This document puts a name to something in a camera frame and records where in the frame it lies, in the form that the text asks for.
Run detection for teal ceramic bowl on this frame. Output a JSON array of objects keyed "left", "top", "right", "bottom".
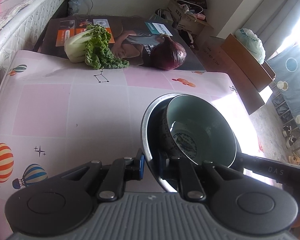
[{"left": 160, "top": 94, "right": 237, "bottom": 167}]

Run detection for small steel bowl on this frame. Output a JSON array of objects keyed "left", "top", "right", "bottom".
[{"left": 141, "top": 93, "right": 243, "bottom": 192}]

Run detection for black and white shoes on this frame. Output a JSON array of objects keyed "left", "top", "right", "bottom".
[{"left": 282, "top": 125, "right": 297, "bottom": 148}]

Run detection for pink balloon tablecloth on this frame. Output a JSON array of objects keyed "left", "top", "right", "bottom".
[{"left": 0, "top": 50, "right": 263, "bottom": 239}]

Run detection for long brown cardboard box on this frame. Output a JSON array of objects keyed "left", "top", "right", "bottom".
[{"left": 221, "top": 34, "right": 276, "bottom": 92}]

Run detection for blue patterned hanging sheet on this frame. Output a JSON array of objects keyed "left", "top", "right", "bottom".
[{"left": 268, "top": 45, "right": 300, "bottom": 129}]

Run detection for pale green plastic bag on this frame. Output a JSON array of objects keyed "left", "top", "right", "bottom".
[{"left": 235, "top": 28, "right": 266, "bottom": 64}]

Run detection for green leafy cabbage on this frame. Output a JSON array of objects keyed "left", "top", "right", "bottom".
[{"left": 64, "top": 23, "right": 129, "bottom": 70}]

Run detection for red onion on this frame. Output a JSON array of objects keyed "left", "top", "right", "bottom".
[{"left": 150, "top": 34, "right": 187, "bottom": 70}]

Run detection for dark Philips product box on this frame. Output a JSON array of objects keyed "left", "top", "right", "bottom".
[{"left": 38, "top": 15, "right": 205, "bottom": 71}]

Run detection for white quilted mattress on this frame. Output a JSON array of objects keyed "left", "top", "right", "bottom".
[{"left": 0, "top": 0, "right": 66, "bottom": 84}]

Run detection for open cardboard box with clutter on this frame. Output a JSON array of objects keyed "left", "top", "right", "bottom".
[{"left": 166, "top": 0, "right": 211, "bottom": 37}]

